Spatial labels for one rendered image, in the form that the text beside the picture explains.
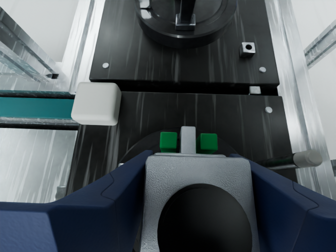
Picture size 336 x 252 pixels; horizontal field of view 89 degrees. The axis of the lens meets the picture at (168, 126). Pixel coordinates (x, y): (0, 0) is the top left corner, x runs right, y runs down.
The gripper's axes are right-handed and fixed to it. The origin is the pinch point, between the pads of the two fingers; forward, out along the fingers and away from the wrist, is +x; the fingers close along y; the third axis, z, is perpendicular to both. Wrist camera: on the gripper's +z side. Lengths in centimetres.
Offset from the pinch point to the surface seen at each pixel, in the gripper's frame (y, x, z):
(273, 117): -10.5, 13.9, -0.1
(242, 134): -6.8, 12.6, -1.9
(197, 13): -1.6, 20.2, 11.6
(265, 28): -11.3, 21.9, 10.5
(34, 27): 33, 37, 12
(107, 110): 8.0, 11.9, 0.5
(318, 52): -19.4, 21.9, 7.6
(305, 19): -28, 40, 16
